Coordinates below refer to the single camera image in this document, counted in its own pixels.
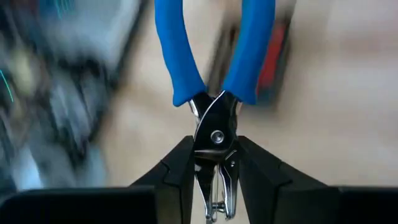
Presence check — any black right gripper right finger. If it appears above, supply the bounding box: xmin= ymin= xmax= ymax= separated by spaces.
xmin=238 ymin=135 xmax=398 ymax=224

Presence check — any blue-handled hole punch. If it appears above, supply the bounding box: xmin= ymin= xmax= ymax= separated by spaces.
xmin=154 ymin=0 xmax=276 ymax=224

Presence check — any red eraser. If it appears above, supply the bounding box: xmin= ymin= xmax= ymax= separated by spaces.
xmin=256 ymin=23 xmax=287 ymax=96

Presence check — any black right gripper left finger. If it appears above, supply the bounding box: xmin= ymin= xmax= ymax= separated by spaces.
xmin=0 ymin=135 xmax=196 ymax=224

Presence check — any black slotted plastic basket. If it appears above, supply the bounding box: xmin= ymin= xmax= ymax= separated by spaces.
xmin=206 ymin=14 xmax=293 ymax=106

